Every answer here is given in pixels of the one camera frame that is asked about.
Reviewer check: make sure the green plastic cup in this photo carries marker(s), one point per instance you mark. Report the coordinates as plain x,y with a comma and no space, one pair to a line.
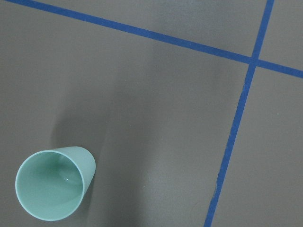
51,184

